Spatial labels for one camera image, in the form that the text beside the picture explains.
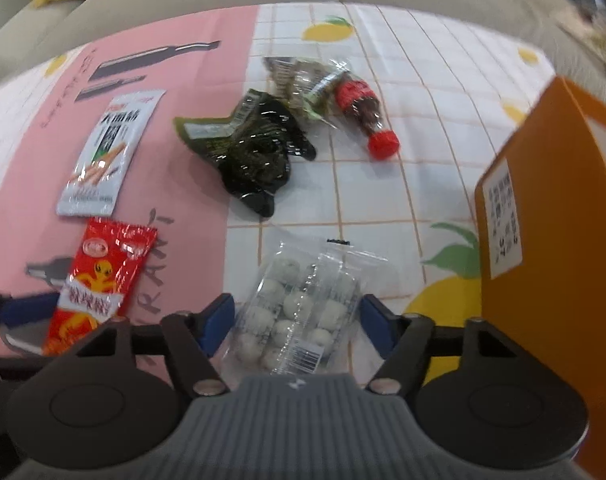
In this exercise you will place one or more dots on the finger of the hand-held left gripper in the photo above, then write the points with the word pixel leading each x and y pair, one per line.
pixel 28 308
pixel 25 341

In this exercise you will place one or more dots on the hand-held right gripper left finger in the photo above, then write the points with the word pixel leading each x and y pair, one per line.
pixel 215 322

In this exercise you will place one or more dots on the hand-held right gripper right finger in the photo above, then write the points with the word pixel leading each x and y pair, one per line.
pixel 380 322

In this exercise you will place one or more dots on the red snack packet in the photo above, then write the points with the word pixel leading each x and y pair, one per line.
pixel 95 280

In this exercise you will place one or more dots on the clear packet of white balls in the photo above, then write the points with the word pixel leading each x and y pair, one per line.
pixel 293 310

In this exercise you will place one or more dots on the dark green snack packet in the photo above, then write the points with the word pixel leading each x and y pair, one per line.
pixel 253 160

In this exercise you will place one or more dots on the white biscuit stick packet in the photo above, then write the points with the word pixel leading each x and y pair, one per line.
pixel 108 160

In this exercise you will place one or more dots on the orange cardboard box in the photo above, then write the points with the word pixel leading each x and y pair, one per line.
pixel 558 285

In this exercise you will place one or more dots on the small cola bottle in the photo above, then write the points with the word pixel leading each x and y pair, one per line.
pixel 358 105

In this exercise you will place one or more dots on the clear packet of dark snacks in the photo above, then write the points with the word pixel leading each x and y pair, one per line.
pixel 298 85

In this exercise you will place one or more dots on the pink and white checked tablecloth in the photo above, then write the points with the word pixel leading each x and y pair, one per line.
pixel 383 185

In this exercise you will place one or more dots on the printed tote bag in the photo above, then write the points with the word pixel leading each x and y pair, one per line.
pixel 605 55

